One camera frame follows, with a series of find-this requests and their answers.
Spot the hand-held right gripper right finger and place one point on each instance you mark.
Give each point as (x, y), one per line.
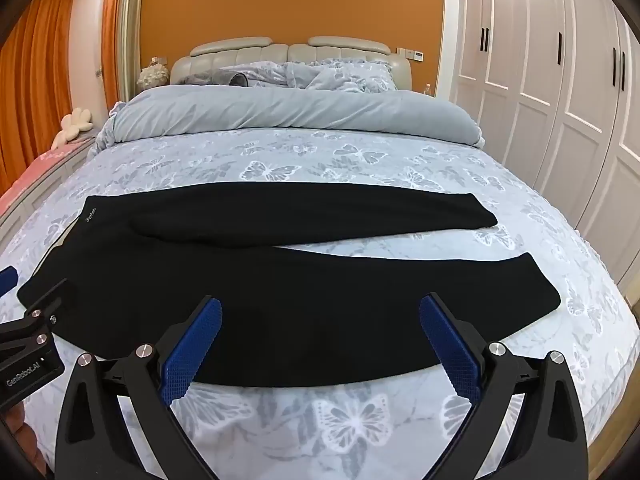
(450, 347)

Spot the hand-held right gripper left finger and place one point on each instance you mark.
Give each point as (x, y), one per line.
(192, 347)

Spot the white wall switch panel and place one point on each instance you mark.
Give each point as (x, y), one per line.
(415, 54)

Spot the bed with butterfly sheet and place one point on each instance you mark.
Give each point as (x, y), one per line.
(350, 160)

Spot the white coral ornament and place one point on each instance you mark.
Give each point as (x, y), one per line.
(152, 76)

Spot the white flower plush toy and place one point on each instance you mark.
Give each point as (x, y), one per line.
(75, 122)

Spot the pink blanket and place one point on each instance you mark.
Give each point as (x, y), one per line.
(40, 165)

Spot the grey duvet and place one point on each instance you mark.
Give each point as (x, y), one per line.
(300, 110)

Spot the grey butterfly print pillow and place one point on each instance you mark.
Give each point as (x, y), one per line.
(265, 72)
(350, 79)

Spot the orange curtain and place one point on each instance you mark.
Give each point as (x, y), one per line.
(114, 35)
(35, 85)

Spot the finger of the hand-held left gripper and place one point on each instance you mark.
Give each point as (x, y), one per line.
(7, 281)
(42, 305)

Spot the white panelled wardrobe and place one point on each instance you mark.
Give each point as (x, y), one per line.
(550, 60)

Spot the black pants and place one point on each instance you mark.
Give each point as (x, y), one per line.
(300, 300)

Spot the beige padded headboard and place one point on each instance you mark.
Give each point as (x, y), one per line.
(260, 50)

